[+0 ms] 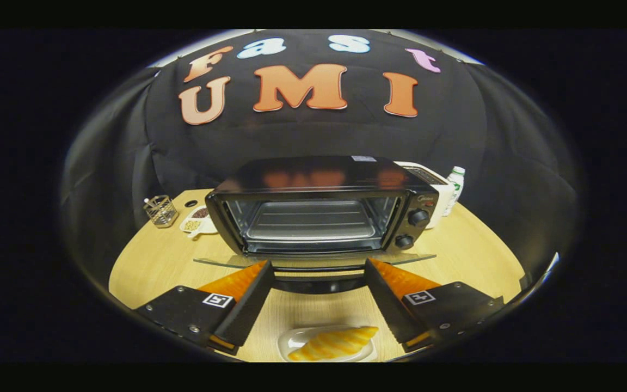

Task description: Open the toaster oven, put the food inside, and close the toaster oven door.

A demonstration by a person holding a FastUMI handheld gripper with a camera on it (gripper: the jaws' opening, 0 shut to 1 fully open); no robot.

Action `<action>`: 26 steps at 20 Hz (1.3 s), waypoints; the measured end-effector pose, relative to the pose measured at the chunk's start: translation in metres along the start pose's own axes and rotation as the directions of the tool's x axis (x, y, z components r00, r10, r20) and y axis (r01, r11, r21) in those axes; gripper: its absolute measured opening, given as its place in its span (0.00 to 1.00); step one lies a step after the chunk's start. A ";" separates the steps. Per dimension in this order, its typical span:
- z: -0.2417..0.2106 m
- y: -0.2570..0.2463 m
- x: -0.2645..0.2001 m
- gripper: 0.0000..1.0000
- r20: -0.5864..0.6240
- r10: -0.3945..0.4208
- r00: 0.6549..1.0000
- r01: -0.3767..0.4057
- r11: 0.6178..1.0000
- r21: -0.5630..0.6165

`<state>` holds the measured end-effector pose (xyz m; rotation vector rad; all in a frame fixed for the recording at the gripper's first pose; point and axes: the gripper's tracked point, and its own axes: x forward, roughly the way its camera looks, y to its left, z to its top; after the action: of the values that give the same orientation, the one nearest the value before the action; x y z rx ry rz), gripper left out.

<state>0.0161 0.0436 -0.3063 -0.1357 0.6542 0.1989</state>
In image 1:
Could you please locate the metal baking tray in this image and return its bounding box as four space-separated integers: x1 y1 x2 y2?
245 200 385 241

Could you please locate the clear oval plate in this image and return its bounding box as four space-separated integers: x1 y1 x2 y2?
277 325 378 363

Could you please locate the white divided snack dish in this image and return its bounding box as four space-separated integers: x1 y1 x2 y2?
180 205 219 240

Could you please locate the metal wire holder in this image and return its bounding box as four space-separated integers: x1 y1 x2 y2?
144 195 179 228

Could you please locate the white bottle green label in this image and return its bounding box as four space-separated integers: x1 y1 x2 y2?
443 166 466 217

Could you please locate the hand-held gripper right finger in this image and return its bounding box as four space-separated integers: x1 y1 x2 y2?
364 258 505 353

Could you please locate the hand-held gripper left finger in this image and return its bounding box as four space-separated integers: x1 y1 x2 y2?
135 260 275 356

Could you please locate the white pop-up toaster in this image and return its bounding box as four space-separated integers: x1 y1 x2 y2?
395 161 456 229

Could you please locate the golden croissant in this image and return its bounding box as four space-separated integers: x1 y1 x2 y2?
288 326 379 362

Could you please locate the black toaster oven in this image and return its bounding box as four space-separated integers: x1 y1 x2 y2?
194 156 440 295

